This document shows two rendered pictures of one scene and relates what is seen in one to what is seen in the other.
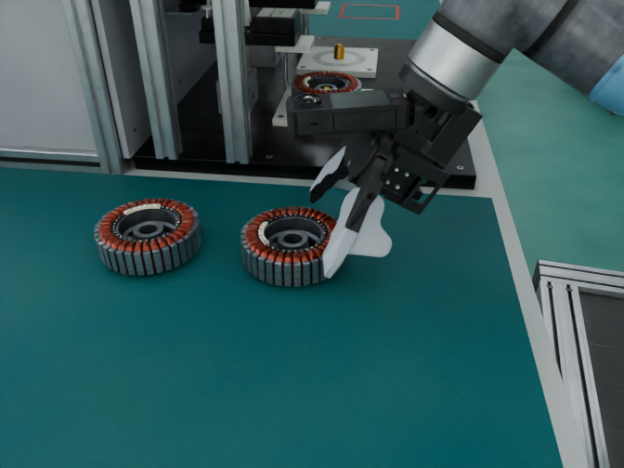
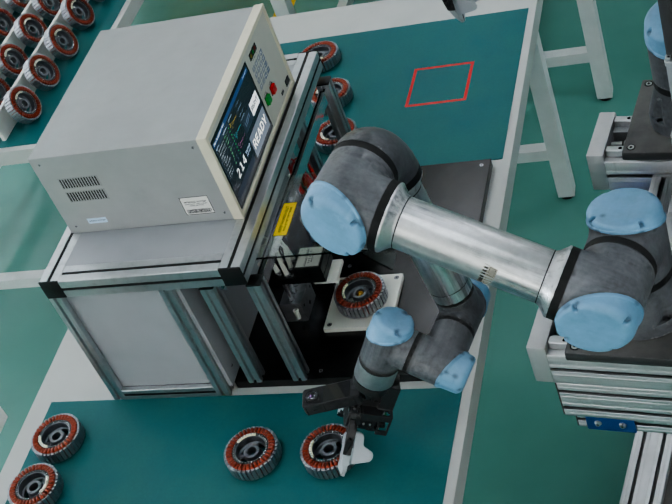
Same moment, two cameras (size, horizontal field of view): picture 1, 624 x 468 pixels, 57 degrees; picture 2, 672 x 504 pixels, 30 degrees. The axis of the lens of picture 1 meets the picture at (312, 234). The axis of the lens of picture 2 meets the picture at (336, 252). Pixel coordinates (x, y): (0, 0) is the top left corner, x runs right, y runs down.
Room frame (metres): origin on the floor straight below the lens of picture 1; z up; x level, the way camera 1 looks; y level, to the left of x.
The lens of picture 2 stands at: (-0.96, -0.69, 2.57)
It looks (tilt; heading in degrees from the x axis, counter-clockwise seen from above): 40 degrees down; 20
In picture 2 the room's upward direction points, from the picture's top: 23 degrees counter-clockwise
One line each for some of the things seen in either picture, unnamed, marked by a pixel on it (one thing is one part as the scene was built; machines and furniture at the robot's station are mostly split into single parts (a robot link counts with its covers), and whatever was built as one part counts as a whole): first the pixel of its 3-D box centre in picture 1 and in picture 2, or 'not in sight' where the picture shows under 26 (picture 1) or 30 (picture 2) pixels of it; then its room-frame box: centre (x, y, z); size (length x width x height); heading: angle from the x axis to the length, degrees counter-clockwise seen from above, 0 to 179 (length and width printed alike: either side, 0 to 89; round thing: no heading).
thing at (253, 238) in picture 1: (292, 243); (329, 451); (0.51, 0.02, 0.77); 0.11 x 0.11 x 0.04
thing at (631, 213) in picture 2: not in sight; (627, 236); (0.50, -0.61, 1.20); 0.13 x 0.12 x 0.14; 161
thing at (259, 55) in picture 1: (266, 47); not in sight; (1.14, 0.09, 0.80); 0.08 x 0.05 x 0.06; 173
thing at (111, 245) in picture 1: (149, 234); (252, 453); (0.52, 0.18, 0.77); 0.11 x 0.11 x 0.04
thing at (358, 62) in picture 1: (338, 60); not in sight; (1.13, -0.05, 0.78); 0.15 x 0.15 x 0.01; 83
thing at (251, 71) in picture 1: (238, 89); (298, 299); (0.90, 0.12, 0.80); 0.08 x 0.05 x 0.06; 173
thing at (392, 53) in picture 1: (324, 90); (370, 268); (1.01, -0.02, 0.76); 0.64 x 0.47 x 0.02; 173
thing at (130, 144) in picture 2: not in sight; (167, 118); (1.06, 0.28, 1.22); 0.44 x 0.39 x 0.20; 173
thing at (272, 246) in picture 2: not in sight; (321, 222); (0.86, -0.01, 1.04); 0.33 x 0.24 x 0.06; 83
